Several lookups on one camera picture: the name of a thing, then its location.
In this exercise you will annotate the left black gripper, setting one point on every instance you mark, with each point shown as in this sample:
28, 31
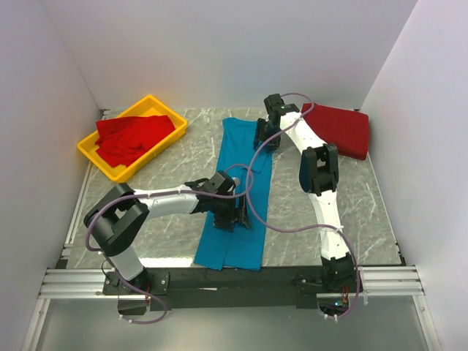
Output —
224, 221

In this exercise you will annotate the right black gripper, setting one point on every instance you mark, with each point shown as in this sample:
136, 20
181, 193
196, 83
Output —
259, 134

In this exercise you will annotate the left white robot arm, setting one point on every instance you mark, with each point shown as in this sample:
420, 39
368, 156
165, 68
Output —
117, 218

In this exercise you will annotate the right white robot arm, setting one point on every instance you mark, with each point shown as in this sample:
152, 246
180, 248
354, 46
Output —
318, 178

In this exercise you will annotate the black base beam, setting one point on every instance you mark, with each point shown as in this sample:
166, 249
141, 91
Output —
299, 286

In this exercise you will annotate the folded dark red shirt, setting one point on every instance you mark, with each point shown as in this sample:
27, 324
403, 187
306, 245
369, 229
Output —
348, 130

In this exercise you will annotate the red t shirt in tray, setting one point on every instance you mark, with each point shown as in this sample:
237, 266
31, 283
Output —
122, 141

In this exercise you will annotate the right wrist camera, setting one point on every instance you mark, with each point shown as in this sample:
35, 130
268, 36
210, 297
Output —
276, 104

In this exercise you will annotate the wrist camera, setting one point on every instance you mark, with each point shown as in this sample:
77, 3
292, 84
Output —
221, 184
276, 104

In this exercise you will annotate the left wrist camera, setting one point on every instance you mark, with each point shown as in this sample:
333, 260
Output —
221, 184

